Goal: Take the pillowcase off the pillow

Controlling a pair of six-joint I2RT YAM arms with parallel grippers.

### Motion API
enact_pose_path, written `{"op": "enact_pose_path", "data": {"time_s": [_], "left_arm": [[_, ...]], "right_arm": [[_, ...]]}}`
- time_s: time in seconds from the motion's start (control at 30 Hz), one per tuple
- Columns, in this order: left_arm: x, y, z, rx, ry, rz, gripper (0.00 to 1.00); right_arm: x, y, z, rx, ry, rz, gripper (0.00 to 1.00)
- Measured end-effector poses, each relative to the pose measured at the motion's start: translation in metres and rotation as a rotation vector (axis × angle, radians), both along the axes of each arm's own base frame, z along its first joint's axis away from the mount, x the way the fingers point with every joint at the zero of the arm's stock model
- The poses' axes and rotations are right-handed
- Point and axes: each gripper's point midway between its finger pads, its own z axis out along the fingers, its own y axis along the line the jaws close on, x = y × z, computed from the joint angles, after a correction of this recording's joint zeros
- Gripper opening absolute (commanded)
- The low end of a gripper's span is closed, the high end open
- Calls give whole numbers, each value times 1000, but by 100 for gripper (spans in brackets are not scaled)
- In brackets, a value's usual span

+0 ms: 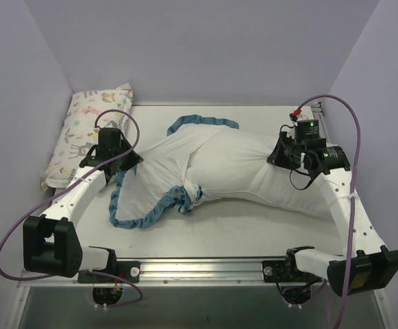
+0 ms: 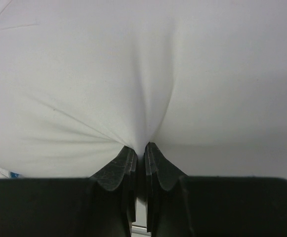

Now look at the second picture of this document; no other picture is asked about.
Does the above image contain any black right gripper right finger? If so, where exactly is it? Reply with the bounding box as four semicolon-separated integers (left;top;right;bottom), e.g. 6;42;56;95
144;143;287;237

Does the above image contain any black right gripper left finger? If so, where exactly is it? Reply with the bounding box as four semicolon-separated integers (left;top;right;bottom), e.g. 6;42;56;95
0;147;137;237

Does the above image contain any white pillow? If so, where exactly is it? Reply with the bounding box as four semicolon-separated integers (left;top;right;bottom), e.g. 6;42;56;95
0;0;287;177

